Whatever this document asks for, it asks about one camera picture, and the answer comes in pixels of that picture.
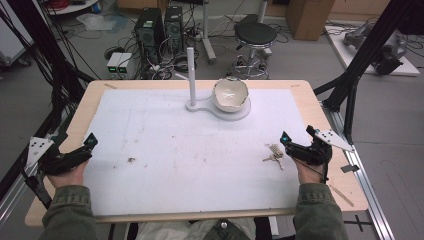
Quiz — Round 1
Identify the person's right hand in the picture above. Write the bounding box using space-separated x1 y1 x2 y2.
292 155 327 185

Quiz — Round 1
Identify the thin wooden stick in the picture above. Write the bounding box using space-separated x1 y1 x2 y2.
329 184 355 208

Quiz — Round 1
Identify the white table mat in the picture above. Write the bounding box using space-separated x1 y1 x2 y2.
82 87 313 218

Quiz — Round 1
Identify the white power supply unit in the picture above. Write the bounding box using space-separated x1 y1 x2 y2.
116 52 133 80
106 52 124 80

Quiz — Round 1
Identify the white stand with post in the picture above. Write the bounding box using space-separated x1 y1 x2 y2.
174 46 252 122

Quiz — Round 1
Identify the large black computer tower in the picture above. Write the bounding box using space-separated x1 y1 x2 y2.
134 7 166 57

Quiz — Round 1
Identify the grey metal stand leg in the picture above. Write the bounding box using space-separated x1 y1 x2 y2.
199 0 218 65

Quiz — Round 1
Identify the cardboard box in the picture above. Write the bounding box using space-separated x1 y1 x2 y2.
285 0 336 42

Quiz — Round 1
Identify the black metal frame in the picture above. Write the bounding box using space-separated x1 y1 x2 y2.
313 0 424 146

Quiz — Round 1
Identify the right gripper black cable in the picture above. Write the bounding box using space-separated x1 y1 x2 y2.
293 153 331 185

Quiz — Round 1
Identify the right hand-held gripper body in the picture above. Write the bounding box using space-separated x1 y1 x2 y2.
285 124 355 167

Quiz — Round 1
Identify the black round stool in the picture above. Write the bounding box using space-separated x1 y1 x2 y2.
229 21 278 80

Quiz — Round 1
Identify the white ceramic bowl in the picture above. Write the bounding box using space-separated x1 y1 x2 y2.
211 76 250 114

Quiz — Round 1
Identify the small black computer tower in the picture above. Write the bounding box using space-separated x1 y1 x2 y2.
163 5 185 52

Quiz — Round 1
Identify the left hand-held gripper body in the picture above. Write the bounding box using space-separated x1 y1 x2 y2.
25 135 93 177

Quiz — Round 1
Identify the person's lap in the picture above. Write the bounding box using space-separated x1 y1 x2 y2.
135 217 258 240

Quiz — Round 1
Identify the white board with grey device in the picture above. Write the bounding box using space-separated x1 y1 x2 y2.
324 22 421 78

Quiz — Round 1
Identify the person's left hand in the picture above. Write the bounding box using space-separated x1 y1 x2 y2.
47 159 90 190

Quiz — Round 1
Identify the black frame with cables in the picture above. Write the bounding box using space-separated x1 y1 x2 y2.
0 0 96 201

